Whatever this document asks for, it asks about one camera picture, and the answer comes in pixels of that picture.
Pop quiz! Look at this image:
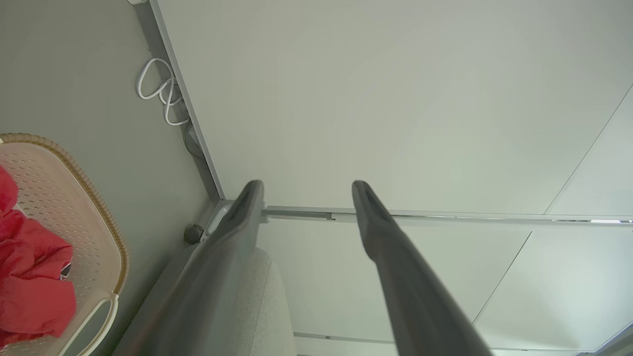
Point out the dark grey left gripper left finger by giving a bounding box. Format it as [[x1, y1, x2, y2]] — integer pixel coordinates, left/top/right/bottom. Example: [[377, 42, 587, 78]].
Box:
[[143, 179, 265, 356]]

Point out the grey fabric sofa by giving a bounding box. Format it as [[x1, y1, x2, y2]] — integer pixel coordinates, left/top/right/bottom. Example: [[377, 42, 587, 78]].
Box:
[[232, 247, 297, 356]]

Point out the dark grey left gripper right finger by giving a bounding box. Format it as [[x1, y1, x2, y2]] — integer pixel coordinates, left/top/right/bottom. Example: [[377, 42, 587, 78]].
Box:
[[352, 180, 493, 356]]

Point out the cream perforated laundry basket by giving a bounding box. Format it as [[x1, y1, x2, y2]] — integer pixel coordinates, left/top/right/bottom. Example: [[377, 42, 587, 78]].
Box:
[[0, 133, 130, 356]]

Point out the red jersey white trim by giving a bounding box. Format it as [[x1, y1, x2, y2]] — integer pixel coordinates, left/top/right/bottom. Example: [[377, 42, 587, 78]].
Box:
[[0, 166, 77, 347]]

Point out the large white partition panel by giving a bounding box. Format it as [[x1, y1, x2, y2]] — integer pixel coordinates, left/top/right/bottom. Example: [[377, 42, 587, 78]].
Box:
[[148, 0, 633, 222]]

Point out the white whiteboard partition panel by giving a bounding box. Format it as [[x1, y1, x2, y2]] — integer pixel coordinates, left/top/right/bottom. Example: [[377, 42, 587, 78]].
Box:
[[257, 215, 633, 356]]

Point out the grey curved partition foot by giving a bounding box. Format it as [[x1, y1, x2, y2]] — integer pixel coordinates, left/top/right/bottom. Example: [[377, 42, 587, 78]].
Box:
[[204, 200, 234, 240]]

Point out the white coiled floor cable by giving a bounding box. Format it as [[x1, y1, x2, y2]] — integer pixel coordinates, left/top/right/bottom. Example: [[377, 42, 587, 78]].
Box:
[[137, 58, 191, 127]]

